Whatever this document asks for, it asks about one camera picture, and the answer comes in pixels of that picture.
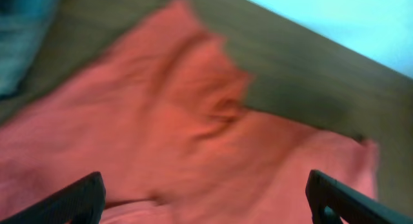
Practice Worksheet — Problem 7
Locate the orange FRAM t-shirt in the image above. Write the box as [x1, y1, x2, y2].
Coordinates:
[1, 0, 377, 223]

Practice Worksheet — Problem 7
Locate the olive grey folded garment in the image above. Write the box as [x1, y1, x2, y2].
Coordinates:
[1, 0, 60, 97]

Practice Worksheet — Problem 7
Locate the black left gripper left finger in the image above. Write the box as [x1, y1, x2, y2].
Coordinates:
[1, 172, 106, 224]

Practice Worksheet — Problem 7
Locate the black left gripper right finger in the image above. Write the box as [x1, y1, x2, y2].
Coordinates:
[305, 170, 412, 224]

